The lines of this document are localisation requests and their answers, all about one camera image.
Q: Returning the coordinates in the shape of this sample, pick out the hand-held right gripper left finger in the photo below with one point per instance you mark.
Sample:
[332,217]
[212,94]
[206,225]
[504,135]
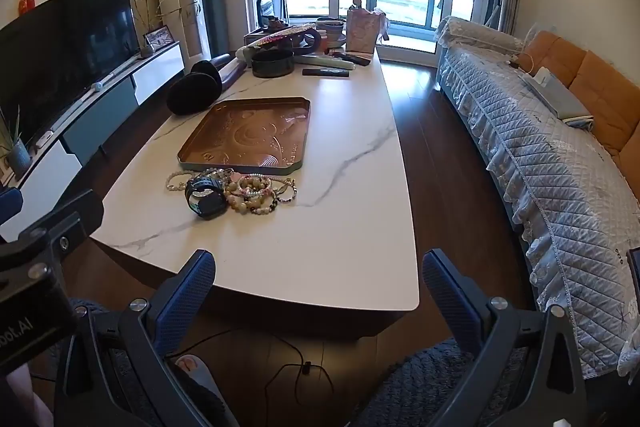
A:
[187,292]

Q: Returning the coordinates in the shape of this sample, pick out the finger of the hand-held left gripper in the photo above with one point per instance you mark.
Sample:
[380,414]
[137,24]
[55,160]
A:
[9,206]
[62,227]

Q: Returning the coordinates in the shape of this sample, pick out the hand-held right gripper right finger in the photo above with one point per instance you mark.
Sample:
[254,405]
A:
[450,292]

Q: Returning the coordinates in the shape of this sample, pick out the black wrist watch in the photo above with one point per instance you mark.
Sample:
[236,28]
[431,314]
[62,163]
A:
[205,197]

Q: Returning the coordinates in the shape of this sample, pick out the copper metal tray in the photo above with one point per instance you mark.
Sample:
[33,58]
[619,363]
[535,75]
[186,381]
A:
[245,132]

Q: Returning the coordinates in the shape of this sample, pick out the potted plant in grey pot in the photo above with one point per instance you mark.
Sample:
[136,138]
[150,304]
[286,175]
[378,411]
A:
[19,157]

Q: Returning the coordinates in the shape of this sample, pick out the person's foot in slipper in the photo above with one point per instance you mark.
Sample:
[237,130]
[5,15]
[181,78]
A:
[192,367]

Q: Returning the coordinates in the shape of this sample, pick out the person's right leg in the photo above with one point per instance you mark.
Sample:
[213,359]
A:
[415,387]

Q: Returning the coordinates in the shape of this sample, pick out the person's leg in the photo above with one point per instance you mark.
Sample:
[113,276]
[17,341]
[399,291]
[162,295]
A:
[200,402]
[415,387]

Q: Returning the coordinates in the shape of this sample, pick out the person's left leg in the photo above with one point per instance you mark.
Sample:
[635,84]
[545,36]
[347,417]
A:
[200,402]

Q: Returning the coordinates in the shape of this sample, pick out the white and teal television cabinet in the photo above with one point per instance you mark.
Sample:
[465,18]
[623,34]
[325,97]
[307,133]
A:
[100,117]

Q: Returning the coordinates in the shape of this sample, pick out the grey quilted sofa cover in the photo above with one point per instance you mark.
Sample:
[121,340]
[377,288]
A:
[540,167]

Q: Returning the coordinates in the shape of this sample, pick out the flat screen television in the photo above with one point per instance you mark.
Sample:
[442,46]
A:
[65,52]

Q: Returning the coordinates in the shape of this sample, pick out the white rod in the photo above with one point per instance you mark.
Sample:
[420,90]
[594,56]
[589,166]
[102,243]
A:
[117,72]

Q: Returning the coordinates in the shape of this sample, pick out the dark phone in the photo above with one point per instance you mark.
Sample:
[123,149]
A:
[634,267]

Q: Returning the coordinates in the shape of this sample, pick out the purple cylinder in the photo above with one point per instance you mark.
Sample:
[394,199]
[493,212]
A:
[230,69]

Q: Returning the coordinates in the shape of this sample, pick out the bamboo plant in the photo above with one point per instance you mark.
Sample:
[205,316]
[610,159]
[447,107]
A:
[145,2]

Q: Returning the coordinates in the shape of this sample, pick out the black round tin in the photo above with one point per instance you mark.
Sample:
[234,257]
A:
[272,64]

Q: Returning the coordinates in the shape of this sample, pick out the orange sofa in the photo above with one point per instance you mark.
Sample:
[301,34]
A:
[600,92]

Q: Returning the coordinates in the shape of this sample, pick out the black remote control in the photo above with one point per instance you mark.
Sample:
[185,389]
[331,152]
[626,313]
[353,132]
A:
[325,72]

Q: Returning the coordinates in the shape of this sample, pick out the pale green case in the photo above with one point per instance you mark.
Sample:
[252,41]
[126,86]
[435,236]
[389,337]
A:
[325,63]

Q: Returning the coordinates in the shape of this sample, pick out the woven straw fan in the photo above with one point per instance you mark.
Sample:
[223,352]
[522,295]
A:
[280,36]

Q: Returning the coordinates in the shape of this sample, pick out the dark tea set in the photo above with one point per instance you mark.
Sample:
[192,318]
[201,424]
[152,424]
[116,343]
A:
[275,24]

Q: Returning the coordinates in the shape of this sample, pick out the stack of ceramic bowls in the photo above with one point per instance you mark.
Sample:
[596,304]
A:
[331,32]

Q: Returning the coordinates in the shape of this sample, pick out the white floor stand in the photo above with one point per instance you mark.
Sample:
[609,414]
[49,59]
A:
[502,2]

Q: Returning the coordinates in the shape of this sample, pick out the small photo frame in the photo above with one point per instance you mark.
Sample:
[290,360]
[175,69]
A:
[159,38]

